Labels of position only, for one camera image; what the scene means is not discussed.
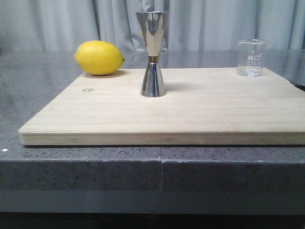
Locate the silver double jigger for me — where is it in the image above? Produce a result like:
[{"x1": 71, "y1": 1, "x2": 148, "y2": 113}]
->
[{"x1": 136, "y1": 11, "x2": 169, "y2": 98}]

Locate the small glass beaker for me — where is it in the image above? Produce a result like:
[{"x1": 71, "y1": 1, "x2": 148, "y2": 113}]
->
[{"x1": 236, "y1": 39, "x2": 268, "y2": 77}]

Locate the wooden cutting board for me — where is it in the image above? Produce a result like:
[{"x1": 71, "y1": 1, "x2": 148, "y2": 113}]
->
[{"x1": 19, "y1": 68, "x2": 305, "y2": 146}]

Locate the yellow lemon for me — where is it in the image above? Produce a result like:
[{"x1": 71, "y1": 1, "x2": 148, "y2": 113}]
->
[{"x1": 74, "y1": 41, "x2": 124, "y2": 75}]

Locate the grey curtain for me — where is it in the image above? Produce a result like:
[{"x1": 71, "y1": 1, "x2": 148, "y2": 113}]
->
[{"x1": 0, "y1": 0, "x2": 305, "y2": 51}]

